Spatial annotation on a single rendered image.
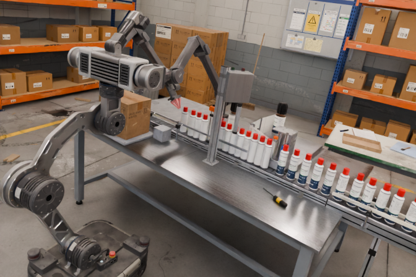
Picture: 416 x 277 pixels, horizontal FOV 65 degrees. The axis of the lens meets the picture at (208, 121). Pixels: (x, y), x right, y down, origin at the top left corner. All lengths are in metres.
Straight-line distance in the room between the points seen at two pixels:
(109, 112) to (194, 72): 3.93
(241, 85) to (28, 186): 1.28
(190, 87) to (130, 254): 3.91
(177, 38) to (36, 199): 4.50
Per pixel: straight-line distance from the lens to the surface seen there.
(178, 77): 1.83
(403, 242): 2.06
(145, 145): 2.39
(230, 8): 6.99
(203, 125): 2.38
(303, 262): 1.84
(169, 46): 5.89
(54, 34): 5.93
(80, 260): 2.17
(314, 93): 6.52
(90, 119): 1.93
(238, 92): 2.05
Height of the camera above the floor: 1.85
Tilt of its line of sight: 20 degrees down
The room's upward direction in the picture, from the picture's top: 8 degrees clockwise
